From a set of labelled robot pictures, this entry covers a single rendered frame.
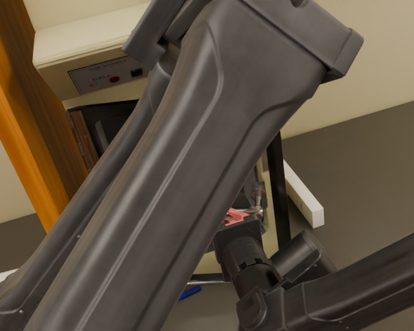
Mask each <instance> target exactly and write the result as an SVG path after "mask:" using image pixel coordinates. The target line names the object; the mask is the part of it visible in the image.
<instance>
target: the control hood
mask: <svg viewBox="0 0 414 331"><path fill-rule="evenodd" d="M149 5H150V2H148V3H143V4H140V5H135V6H132V7H127V8H124V9H120V10H116V11H112V12H107V13H104V14H99V15H96V16H92V17H89V18H84V19H81V20H76V21H73V22H68V23H65V24H61V25H58V26H53V27H50V28H45V29H42V30H37V31H36V33H35V38H34V53H33V61H32V62H33V65H34V67H35V68H36V70H37V71H38V72H39V74H40V75H41V77H42V78H43V79H44V81H45V82H46V84H47V85H48V86H49V88H50V89H51V91H52V92H53V93H54V94H55V96H56V97H57V99H58V100H60V101H64V100H68V99H72V98H75V97H79V96H82V95H86V94H90V93H94V92H97V91H101V90H104V89H108V88H111V87H115V86H119V85H123V84H126V83H130V82H133V81H137V80H140V79H145V78H148V76H147V77H143V78H140V79H136V80H133V81H129V82H125V83H121V84H118V85H114V86H111V87H107V88H104V89H99V90H96V91H92V92H89V93H85V94H82V95H81V94H80V93H79V91H78V90H77V88H76V86H75V85H74V82H73V81H72V79H71V77H70V76H69V74H68V71H71V70H75V69H78V68H83V67H86V66H90V65H93V64H98V63H101V62H105V61H108V60H112V59H115V58H120V57H123V56H127V55H126V54H125V53H123V52H122V51H121V49H122V47H123V43H124V42H125V41H127V39H128V37H129V36H130V34H131V31H132V30H133V29H134V28H135V27H136V25H137V23H138V21H139V20H140V19H141V17H142V15H143V14H144V12H145V11H146V9H147V7H148V6H149Z"/></svg>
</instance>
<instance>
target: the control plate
mask: <svg viewBox="0 0 414 331"><path fill-rule="evenodd" d="M139 68H142V72H143V75H141V76H137V77H132V76H131V72H130V71H132V70H136V69H139ZM149 71H150V70H149V69H147V68H146V67H144V66H143V65H141V64H140V63H138V62H137V61H135V60H134V59H132V58H131V57H130V56H128V55H127V56H123V57H120V58H115V59H112V60H108V61H105V62H101V63H98V64H93V65H90V66H86V67H83V68H78V69H75V70H71V71H68V74H69V76H70V77H71V79H72V81H73V82H74V85H75V86H76V88H77V90H78V91H79V93H80V94H81V95H82V94H85V93H89V92H92V91H96V90H99V89H104V88H107V87H111V86H114V85H118V84H121V83H125V82H129V81H133V80H136V79H140V78H143V77H147V76H148V74H149ZM115 76H118V77H119V78H120V80H119V81H117V82H115V83H111V82H110V80H109V79H110V78H112V77H115ZM91 83H97V84H96V86H92V87H91V86H89V85H90V84H91Z"/></svg>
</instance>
